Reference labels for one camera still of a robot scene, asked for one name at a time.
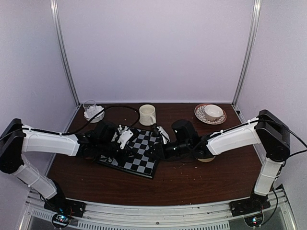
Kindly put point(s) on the aluminium frame post right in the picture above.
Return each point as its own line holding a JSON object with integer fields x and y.
{"x": 255, "y": 18}

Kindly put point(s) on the floral patterned saucer plate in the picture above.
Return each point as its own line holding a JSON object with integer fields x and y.
{"x": 199, "y": 113}

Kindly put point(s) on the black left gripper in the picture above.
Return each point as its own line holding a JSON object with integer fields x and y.
{"x": 123, "y": 158}

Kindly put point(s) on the aluminium frame post left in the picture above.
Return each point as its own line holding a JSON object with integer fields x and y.
{"x": 63, "y": 53}

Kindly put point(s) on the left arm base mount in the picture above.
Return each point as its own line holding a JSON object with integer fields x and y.
{"x": 66, "y": 214}

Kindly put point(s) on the white ceramic cup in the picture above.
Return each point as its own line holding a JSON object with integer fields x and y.
{"x": 212, "y": 112}

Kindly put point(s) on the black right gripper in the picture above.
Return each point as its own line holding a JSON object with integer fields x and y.
{"x": 160, "y": 154}

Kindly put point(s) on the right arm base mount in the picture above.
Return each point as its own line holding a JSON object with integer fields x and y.
{"x": 251, "y": 209}

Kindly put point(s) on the clear glass cup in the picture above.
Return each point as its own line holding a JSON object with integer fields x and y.
{"x": 89, "y": 106}

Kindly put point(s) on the aluminium front rail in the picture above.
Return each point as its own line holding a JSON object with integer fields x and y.
{"x": 210, "y": 216}

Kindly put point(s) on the white ribbed ceramic mug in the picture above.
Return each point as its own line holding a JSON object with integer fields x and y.
{"x": 147, "y": 115}

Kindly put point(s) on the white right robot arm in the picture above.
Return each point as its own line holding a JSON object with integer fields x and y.
{"x": 265, "y": 129}

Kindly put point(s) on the black and white chessboard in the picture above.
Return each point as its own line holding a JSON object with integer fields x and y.
{"x": 140, "y": 164}

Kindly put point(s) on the cream bowl of black pieces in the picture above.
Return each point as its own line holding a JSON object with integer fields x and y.
{"x": 206, "y": 159}

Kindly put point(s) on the aluminium frame post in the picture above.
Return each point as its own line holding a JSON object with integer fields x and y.
{"x": 63, "y": 53}
{"x": 255, "y": 18}

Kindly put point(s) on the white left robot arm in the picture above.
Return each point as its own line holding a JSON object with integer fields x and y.
{"x": 17, "y": 138}

